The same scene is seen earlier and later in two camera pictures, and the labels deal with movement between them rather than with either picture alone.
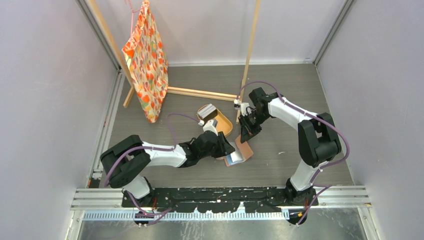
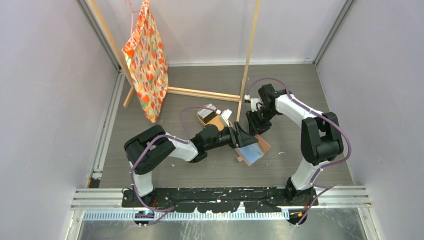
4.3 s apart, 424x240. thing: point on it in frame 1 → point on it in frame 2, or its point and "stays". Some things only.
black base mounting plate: x=222 y=200 stays
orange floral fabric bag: x=146 y=52 stays
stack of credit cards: x=207 y=113 stays
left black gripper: x=228 y=148 → x=243 y=138
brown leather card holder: x=243 y=151 → x=251 y=153
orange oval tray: x=223 y=124 stays
